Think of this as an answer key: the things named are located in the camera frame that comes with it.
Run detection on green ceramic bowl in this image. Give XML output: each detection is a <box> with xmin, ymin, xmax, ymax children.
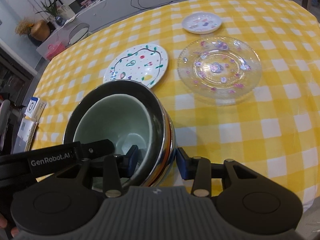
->
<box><xmin>73</xmin><ymin>94</ymin><xmax>153</xmax><ymax>163</ymax></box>

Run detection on orange steel bowl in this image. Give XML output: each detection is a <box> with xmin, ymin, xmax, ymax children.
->
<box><xmin>63</xmin><ymin>80</ymin><xmax>176</xmax><ymax>190</ymax></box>

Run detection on clear floral glass plate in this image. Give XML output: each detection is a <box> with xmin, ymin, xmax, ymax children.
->
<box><xmin>177</xmin><ymin>36</ymin><xmax>262</xmax><ymax>102</ymax></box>

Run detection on white doodle-pattern plate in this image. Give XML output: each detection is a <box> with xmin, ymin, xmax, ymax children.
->
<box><xmin>103</xmin><ymin>43</ymin><xmax>169</xmax><ymax>88</ymax></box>

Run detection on small white cartoon plate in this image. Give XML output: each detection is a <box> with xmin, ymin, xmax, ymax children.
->
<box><xmin>181</xmin><ymin>12</ymin><xmax>222</xmax><ymax>34</ymax></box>

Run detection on person's left hand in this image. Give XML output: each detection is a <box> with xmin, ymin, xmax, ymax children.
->
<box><xmin>0</xmin><ymin>214</ymin><xmax>20</xmax><ymax>237</ymax></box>

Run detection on white card box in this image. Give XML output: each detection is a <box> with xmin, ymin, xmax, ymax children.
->
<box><xmin>24</xmin><ymin>97</ymin><xmax>47</xmax><ymax>121</ymax></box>

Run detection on yellow checkered tablecloth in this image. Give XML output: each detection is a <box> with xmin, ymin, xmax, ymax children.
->
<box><xmin>32</xmin><ymin>0</ymin><xmax>319</xmax><ymax>209</ymax></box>

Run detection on pink plastic basket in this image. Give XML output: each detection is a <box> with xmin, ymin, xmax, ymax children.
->
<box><xmin>45</xmin><ymin>42</ymin><xmax>66</xmax><ymax>61</ymax></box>

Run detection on golden brown vase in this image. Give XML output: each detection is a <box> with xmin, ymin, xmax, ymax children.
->
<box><xmin>30</xmin><ymin>20</ymin><xmax>50</xmax><ymax>42</ymax></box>

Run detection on potted plant blue vase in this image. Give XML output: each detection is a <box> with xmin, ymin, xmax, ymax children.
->
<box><xmin>36</xmin><ymin>0</ymin><xmax>66</xmax><ymax>27</ymax></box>

